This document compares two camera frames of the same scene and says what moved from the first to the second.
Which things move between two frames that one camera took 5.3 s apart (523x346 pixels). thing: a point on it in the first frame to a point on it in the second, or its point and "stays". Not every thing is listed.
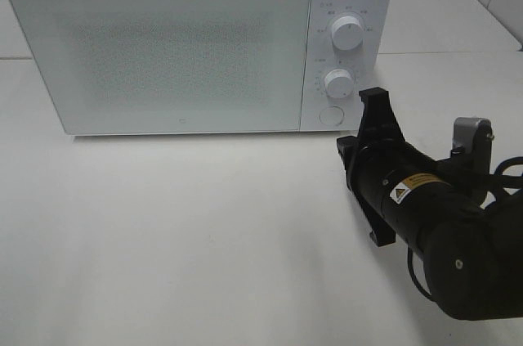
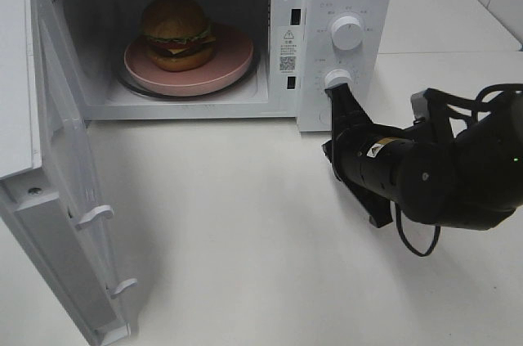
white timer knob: [338, 83] stays
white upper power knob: [347, 33] stays
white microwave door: [134, 55] to [47, 183]
